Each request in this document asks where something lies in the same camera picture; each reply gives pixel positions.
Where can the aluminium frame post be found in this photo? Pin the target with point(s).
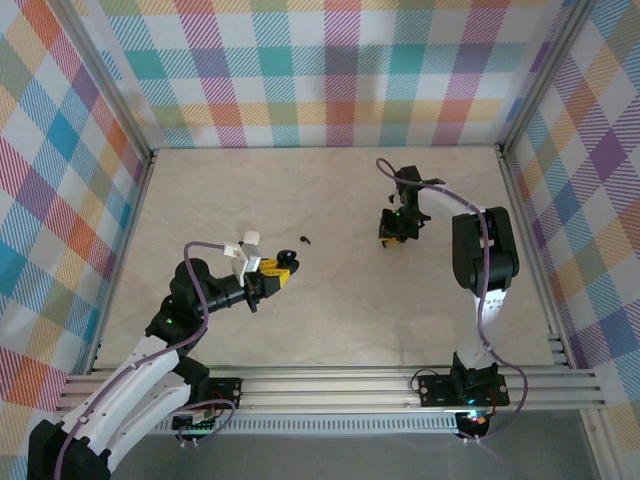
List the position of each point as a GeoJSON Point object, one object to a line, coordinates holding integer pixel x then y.
{"type": "Point", "coordinates": [545, 80]}
{"type": "Point", "coordinates": [110, 85]}

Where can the controller board green lights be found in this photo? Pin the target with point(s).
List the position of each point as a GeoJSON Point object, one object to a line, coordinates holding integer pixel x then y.
{"type": "Point", "coordinates": [195, 424]}

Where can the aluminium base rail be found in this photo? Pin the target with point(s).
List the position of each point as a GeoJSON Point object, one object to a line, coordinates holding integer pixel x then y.
{"type": "Point", "coordinates": [325, 387]}

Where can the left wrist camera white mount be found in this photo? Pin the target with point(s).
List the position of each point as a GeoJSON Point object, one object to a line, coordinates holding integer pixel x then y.
{"type": "Point", "coordinates": [252, 262]}

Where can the controller board orange part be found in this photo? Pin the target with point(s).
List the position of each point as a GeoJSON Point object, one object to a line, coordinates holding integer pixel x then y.
{"type": "Point", "coordinates": [474, 419]}

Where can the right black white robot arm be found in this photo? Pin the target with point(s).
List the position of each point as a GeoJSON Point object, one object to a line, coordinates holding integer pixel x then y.
{"type": "Point", "coordinates": [502, 250]}

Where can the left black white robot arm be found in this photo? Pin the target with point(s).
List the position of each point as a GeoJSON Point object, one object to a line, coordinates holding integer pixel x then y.
{"type": "Point", "coordinates": [45, 450]}

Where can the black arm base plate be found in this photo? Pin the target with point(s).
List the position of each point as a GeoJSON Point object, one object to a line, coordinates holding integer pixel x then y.
{"type": "Point", "coordinates": [435, 390]}
{"type": "Point", "coordinates": [230, 392]}

